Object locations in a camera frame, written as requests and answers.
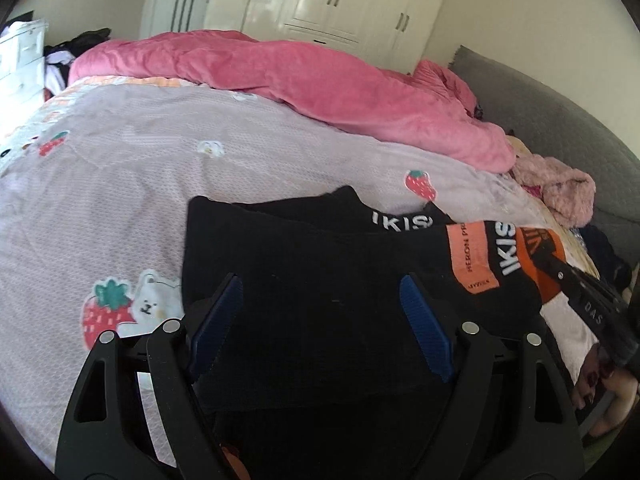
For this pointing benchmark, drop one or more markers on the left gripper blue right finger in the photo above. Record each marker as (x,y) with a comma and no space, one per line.
(427,327)

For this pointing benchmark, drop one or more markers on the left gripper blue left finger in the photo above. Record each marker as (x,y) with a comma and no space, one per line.
(210,322)

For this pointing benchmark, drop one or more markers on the black long-sleeve sweater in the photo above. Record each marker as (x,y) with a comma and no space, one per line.
(324,374)

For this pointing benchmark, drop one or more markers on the dark clothes pile on chair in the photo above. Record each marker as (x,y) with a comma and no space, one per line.
(59,59)

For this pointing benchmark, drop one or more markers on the right hand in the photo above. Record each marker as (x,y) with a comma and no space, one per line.
(617,383)

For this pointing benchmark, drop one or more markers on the left hand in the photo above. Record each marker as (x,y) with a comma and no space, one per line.
(237,466)

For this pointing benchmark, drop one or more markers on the dark navy garment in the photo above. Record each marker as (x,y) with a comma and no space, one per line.
(613,269)

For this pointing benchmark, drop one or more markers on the fuzzy light pink garment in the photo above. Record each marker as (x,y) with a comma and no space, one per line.
(567,192)

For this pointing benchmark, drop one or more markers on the lilac printed bed sheet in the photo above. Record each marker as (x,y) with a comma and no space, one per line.
(93,210)

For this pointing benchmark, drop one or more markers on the pink fleece duvet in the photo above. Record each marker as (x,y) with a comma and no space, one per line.
(433,109)

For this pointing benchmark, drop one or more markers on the grey quilted headboard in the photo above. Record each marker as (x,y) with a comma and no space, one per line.
(549,124)

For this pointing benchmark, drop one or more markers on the white drawer cabinet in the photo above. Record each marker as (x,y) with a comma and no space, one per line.
(22,73)

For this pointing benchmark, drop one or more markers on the white wardrobe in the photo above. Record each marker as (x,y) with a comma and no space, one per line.
(390,34)

